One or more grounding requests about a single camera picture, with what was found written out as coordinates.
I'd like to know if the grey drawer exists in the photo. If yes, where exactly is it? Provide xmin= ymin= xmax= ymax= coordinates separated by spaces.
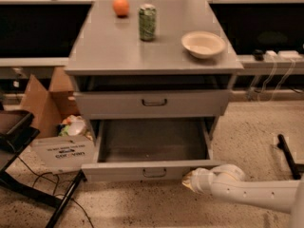
xmin=82 ymin=119 xmax=222 ymax=181
xmin=74 ymin=90 xmax=229 ymax=120

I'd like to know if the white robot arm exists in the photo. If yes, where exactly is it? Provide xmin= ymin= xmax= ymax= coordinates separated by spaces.
xmin=182 ymin=164 xmax=304 ymax=228

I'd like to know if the grey top drawer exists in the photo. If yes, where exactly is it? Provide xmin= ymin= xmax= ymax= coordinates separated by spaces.
xmin=74 ymin=90 xmax=229 ymax=120

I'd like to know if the grey drawer cabinet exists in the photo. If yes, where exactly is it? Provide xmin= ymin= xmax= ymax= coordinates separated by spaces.
xmin=64 ymin=0 xmax=245 ymax=141

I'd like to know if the black bar right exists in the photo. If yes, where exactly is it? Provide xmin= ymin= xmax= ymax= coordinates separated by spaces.
xmin=277 ymin=134 xmax=304 ymax=180

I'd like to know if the white cup in box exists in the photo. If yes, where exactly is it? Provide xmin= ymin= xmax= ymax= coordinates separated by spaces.
xmin=67 ymin=121 xmax=86 ymax=136

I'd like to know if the brown cardboard box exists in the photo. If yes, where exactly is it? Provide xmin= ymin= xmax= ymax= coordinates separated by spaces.
xmin=21 ymin=67 xmax=94 ymax=174

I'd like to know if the white paper bowl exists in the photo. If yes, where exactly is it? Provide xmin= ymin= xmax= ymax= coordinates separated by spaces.
xmin=181 ymin=31 xmax=226 ymax=59

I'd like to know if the black adapter on ledge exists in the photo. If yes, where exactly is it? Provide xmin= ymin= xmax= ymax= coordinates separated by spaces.
xmin=253 ymin=49 xmax=264 ymax=61

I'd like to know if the white power strip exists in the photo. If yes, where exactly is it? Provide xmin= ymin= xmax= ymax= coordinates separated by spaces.
xmin=266 ymin=50 xmax=301 ymax=60

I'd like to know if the green soda can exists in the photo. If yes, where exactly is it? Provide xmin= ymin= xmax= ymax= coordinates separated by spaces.
xmin=139 ymin=4 xmax=157 ymax=41

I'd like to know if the orange fruit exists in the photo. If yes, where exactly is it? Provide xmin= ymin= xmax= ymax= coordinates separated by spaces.
xmin=112 ymin=0 xmax=129 ymax=16

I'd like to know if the white hanging cable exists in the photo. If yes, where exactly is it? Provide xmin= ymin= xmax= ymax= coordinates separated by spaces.
xmin=256 ymin=58 xmax=296 ymax=103

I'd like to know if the black floor cable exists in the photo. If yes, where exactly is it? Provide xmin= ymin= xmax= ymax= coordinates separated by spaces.
xmin=12 ymin=136 xmax=96 ymax=228

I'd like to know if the black stand frame left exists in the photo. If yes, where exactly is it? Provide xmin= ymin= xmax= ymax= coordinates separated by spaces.
xmin=0 ymin=109 xmax=85 ymax=228

